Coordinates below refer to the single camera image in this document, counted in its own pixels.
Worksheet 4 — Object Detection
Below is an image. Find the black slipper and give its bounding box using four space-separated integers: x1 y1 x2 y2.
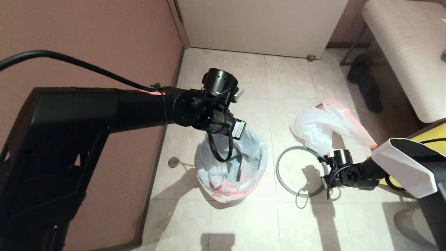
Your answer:
358 75 383 113
347 54 372 84

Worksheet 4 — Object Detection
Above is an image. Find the grey metal bench leg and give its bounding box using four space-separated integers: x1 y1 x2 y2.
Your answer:
340 25 367 67

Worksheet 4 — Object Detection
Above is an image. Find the new white red-print plastic bag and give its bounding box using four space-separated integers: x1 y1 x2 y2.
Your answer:
194 128 269 203

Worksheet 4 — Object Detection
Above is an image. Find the beige door frame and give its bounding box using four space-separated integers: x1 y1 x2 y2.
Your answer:
168 0 191 49

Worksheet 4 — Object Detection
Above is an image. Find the grey round cushion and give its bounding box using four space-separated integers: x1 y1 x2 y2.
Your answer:
394 207 436 248

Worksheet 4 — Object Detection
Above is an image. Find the beige wood-grain bench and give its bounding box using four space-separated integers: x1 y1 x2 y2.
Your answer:
362 0 446 124

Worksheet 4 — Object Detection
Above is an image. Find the grey bin retaining ring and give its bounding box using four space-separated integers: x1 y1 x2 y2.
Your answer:
276 146 330 198

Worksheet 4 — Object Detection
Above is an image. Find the white door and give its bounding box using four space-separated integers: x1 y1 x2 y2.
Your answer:
176 0 349 60

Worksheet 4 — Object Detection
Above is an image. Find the yellow fabric bag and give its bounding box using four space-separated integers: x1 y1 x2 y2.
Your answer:
378 123 446 187

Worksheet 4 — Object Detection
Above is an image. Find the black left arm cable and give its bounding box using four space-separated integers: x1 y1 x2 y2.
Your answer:
0 50 234 163

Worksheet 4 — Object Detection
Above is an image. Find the used white red-print trash bag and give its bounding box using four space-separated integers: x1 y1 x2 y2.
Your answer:
289 96 378 156

